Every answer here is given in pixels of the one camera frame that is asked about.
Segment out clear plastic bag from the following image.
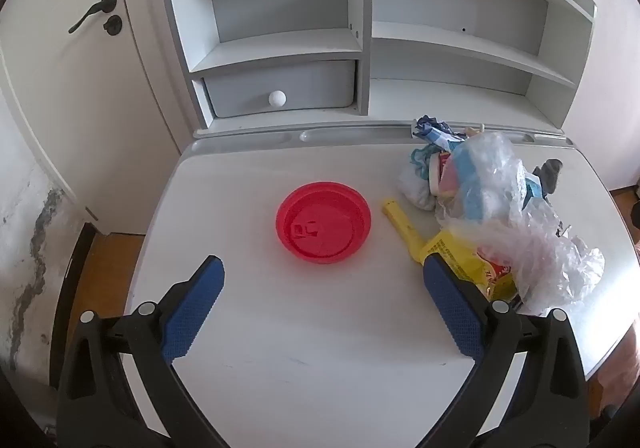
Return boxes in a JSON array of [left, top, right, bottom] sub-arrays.
[[435, 131, 606, 316]]

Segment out black door handle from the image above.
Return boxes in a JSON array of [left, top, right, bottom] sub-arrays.
[[68, 0, 118, 34]]

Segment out white crumpled plastic bag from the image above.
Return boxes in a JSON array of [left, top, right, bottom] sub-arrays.
[[398, 161, 439, 212]]

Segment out red plastic plate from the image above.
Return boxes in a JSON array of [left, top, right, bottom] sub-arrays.
[[276, 182, 373, 263]]

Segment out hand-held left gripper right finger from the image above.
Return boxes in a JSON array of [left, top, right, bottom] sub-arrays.
[[421, 252, 591, 448]]

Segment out blue white crumpled wrapper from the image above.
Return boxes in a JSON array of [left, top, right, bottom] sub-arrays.
[[411, 115, 467, 152]]

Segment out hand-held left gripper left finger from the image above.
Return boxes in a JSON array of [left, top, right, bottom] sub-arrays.
[[56, 255, 226, 448]]

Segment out teal crumpled wrapper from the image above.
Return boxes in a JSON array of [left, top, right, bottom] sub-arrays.
[[410, 145, 442, 170]]

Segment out white door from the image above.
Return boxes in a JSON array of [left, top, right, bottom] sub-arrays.
[[0, 0, 185, 209]]

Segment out red white paper cup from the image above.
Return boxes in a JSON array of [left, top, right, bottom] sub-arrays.
[[429, 151, 462, 199]]

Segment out white desk shelf unit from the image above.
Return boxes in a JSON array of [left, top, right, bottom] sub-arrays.
[[155, 0, 598, 139]]

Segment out yellow snack packet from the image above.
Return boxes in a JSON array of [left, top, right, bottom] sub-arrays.
[[382, 198, 521, 301]]

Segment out dark grey crumpled cloth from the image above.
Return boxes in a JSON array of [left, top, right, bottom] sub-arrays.
[[531, 158, 564, 195]]

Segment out light blue packet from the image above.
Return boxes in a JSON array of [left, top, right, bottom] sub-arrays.
[[452, 145, 506, 221]]

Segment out grey drawer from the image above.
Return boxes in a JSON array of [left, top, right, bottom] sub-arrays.
[[202, 59, 357, 119]]

